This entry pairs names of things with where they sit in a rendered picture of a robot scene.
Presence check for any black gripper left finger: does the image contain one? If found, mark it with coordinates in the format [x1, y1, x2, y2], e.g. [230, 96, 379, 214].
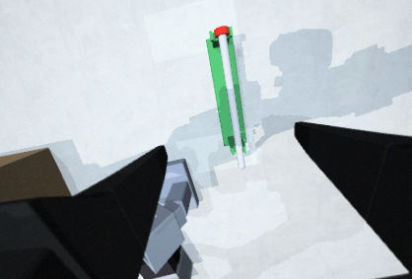
[0, 145, 168, 279]

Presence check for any grey pin with red cap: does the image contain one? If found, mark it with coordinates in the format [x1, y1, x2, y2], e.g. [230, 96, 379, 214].
[214, 26, 245, 170]

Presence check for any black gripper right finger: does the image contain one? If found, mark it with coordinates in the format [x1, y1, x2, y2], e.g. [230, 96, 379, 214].
[294, 121, 412, 272]

